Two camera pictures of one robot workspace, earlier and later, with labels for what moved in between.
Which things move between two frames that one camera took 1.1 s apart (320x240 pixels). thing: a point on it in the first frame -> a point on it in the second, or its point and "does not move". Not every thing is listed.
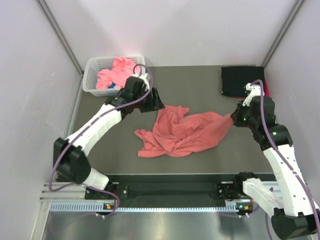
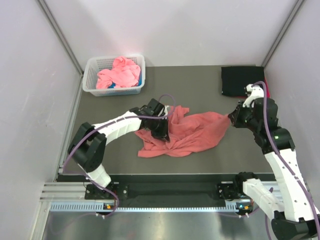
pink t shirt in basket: (123, 67) does not move
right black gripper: (235, 115) does not move
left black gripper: (155, 104) -> (163, 134)
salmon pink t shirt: (177, 133) does not move
